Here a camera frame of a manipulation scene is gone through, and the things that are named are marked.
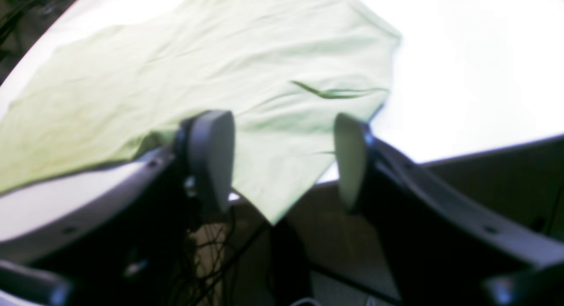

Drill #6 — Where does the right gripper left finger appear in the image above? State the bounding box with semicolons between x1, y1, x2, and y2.
1;110;235;306

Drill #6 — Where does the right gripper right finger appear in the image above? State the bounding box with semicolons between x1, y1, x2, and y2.
333;113;563;306

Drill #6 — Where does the green T-shirt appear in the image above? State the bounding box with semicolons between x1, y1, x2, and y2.
1;0;401;224

